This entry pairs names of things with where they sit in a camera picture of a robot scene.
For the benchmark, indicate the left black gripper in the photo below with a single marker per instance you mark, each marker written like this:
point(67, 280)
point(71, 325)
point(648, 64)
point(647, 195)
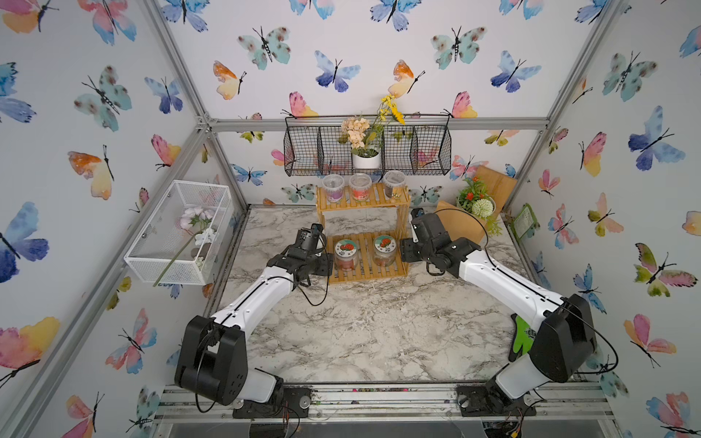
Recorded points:
point(327, 265)

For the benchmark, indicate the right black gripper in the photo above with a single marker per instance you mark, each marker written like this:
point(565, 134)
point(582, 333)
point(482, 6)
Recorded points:
point(406, 249)

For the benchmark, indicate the two-tier wooden shelf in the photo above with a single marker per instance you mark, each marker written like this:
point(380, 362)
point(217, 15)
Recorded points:
point(365, 268)

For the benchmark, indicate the yellow label seed jar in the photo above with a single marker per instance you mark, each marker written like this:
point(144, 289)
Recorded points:
point(393, 183)

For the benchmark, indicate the purple label seed jar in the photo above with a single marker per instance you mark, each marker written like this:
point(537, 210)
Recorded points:
point(333, 186)

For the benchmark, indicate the red label seed jar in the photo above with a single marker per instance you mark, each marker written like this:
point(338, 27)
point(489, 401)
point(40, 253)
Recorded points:
point(360, 187)

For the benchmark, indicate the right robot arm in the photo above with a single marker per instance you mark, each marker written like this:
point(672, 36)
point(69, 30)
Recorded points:
point(565, 335)

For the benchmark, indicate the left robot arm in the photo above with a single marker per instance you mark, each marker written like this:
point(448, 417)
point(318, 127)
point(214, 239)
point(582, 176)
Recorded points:
point(213, 362)

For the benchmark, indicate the left tomato lid jar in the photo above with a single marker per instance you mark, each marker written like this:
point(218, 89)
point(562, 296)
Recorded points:
point(346, 253)

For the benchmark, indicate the tomato lid jar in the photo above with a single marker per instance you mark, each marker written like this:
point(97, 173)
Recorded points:
point(346, 253)
point(385, 248)

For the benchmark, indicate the right tomato lid jar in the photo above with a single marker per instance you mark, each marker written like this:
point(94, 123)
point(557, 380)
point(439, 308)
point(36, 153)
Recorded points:
point(385, 248)

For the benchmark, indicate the wooden planter box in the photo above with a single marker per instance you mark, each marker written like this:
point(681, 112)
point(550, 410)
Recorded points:
point(459, 223)

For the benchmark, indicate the red green potted plant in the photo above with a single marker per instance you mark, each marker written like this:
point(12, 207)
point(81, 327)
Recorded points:
point(475, 199)

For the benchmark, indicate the small green framed sign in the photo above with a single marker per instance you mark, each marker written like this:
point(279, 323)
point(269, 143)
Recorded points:
point(525, 224)

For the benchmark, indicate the white pot with flowers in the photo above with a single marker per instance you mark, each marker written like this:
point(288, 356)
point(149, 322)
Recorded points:
point(365, 135)

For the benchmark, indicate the pink artificial flower stem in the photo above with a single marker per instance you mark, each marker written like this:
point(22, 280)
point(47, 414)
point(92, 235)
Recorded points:
point(198, 223)

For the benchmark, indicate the green gardening glove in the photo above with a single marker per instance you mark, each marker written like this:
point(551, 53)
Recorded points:
point(522, 340)

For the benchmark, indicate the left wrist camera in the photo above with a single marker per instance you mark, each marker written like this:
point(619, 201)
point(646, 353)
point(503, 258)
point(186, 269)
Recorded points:
point(307, 239)

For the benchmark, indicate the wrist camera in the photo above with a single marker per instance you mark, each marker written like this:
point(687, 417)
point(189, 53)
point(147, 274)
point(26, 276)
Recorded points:
point(418, 221)
point(307, 239)

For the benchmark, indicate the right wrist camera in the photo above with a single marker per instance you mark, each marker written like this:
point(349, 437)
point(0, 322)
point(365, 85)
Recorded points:
point(418, 221)

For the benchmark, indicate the black wire wall basket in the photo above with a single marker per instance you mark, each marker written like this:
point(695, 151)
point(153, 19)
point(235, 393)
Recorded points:
point(317, 147)

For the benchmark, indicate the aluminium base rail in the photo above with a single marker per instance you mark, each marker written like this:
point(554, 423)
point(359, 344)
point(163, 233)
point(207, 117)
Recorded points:
point(413, 402)

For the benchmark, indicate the white mesh wall basket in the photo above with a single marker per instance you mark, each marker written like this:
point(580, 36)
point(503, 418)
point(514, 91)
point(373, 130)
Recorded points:
point(162, 236)

